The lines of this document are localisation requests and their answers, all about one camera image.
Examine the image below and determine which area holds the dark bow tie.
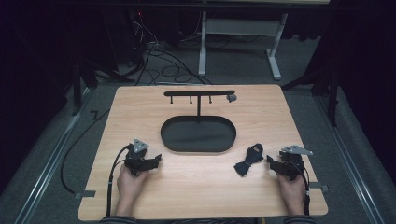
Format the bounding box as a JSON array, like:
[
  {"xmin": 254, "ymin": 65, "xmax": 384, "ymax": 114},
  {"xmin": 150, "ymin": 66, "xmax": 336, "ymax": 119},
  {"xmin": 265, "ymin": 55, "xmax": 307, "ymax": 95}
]
[{"xmin": 233, "ymin": 143, "xmax": 265, "ymax": 177}]

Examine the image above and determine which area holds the person's right hand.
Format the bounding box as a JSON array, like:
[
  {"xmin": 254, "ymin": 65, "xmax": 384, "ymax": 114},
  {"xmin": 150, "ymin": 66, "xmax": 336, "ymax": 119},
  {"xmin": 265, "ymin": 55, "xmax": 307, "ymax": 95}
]
[{"xmin": 276, "ymin": 172, "xmax": 308, "ymax": 207}]

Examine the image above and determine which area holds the long black floor cable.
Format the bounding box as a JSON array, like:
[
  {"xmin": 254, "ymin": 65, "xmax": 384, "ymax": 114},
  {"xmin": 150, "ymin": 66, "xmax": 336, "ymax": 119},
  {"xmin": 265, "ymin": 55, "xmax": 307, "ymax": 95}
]
[{"xmin": 59, "ymin": 108, "xmax": 112, "ymax": 195}]

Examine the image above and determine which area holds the black equipment box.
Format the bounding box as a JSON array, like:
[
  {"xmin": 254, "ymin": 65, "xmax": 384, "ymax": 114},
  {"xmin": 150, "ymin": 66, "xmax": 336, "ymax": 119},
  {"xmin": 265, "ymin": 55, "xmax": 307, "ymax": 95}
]
[{"xmin": 102, "ymin": 8, "xmax": 145, "ymax": 67}]

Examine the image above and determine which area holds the black metal floor stand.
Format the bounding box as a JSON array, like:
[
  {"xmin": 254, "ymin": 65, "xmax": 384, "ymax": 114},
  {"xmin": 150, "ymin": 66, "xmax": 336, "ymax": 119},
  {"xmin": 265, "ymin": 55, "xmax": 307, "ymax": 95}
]
[
  {"xmin": 70, "ymin": 58, "xmax": 135, "ymax": 117},
  {"xmin": 281, "ymin": 66, "xmax": 341, "ymax": 127}
]

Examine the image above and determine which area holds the metal floor rail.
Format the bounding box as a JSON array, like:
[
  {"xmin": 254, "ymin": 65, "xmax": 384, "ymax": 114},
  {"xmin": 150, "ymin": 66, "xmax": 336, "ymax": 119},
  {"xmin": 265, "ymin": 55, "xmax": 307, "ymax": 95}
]
[
  {"xmin": 312, "ymin": 94, "xmax": 388, "ymax": 224},
  {"xmin": 13, "ymin": 89, "xmax": 92, "ymax": 224}
]

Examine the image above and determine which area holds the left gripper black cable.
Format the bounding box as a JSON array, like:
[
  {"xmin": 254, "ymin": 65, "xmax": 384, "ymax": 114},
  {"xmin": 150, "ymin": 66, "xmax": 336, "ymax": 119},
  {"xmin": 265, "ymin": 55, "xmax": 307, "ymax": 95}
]
[{"xmin": 106, "ymin": 143, "xmax": 134, "ymax": 217}]

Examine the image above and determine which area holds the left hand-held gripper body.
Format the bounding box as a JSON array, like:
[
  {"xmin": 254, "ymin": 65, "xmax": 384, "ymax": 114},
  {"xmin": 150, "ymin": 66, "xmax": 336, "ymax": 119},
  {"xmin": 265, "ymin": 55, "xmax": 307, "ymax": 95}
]
[{"xmin": 123, "ymin": 138, "xmax": 149, "ymax": 177}]

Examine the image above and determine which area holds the tangle of black floor cables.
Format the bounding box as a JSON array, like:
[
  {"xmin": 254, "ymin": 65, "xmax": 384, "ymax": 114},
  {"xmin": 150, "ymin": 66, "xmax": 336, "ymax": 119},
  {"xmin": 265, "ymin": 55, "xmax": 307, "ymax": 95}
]
[{"xmin": 133, "ymin": 11, "xmax": 213, "ymax": 87}]

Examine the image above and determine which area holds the white desk frame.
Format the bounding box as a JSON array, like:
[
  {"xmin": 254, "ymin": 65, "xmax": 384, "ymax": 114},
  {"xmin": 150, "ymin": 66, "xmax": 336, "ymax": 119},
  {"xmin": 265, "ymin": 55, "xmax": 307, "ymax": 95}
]
[{"xmin": 198, "ymin": 0, "xmax": 331, "ymax": 81}]

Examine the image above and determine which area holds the black hook stand with tray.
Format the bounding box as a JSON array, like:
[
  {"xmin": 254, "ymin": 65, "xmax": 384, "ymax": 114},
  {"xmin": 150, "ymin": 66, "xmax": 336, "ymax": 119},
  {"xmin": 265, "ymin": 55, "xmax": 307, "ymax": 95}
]
[{"xmin": 160, "ymin": 90, "xmax": 237, "ymax": 154}]

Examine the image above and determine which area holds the grey tape strip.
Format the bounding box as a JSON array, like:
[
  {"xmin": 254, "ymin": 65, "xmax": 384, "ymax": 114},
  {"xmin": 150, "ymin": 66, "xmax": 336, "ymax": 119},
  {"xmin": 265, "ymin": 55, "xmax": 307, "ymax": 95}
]
[
  {"xmin": 309, "ymin": 182, "xmax": 330, "ymax": 192},
  {"xmin": 74, "ymin": 189, "xmax": 97, "ymax": 201}
]

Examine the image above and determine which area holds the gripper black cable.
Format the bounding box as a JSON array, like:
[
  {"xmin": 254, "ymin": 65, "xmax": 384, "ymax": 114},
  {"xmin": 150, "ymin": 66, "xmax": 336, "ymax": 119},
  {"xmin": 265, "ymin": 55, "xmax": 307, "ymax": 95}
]
[
  {"xmin": 106, "ymin": 143, "xmax": 134, "ymax": 217},
  {"xmin": 289, "ymin": 160, "xmax": 312, "ymax": 217}
]

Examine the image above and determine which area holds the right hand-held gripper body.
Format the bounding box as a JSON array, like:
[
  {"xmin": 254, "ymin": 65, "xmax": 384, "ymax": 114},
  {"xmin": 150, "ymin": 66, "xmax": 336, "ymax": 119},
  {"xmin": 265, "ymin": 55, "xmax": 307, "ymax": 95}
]
[{"xmin": 278, "ymin": 145, "xmax": 314, "ymax": 182}]

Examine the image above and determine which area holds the person's left hand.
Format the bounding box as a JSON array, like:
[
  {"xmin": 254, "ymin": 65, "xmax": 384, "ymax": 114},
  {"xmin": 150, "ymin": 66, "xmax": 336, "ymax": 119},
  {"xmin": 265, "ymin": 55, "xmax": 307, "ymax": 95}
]
[{"xmin": 116, "ymin": 163, "xmax": 149, "ymax": 204}]

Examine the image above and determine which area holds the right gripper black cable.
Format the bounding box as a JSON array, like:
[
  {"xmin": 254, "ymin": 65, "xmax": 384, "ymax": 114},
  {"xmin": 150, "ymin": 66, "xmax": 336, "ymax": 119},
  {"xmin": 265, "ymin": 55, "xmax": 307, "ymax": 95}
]
[{"xmin": 289, "ymin": 160, "xmax": 312, "ymax": 217}]

